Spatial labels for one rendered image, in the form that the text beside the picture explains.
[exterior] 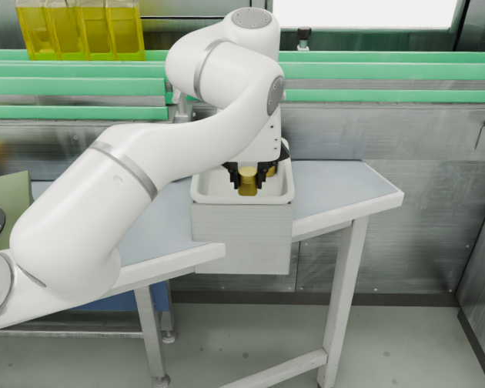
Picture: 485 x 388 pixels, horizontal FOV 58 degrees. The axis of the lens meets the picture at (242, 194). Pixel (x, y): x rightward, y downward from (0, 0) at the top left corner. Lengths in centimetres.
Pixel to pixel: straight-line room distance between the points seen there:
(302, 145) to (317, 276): 66
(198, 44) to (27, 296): 33
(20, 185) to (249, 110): 51
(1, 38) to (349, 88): 83
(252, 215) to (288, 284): 84
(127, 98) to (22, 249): 50
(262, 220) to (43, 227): 40
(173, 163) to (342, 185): 53
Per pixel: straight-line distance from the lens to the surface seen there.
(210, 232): 75
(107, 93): 87
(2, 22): 124
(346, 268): 105
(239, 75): 48
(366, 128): 97
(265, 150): 68
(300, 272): 150
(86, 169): 43
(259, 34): 55
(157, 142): 44
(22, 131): 95
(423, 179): 135
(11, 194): 84
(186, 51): 52
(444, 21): 114
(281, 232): 75
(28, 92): 93
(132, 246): 77
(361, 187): 92
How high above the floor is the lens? 125
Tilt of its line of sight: 35 degrees down
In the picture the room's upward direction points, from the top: straight up
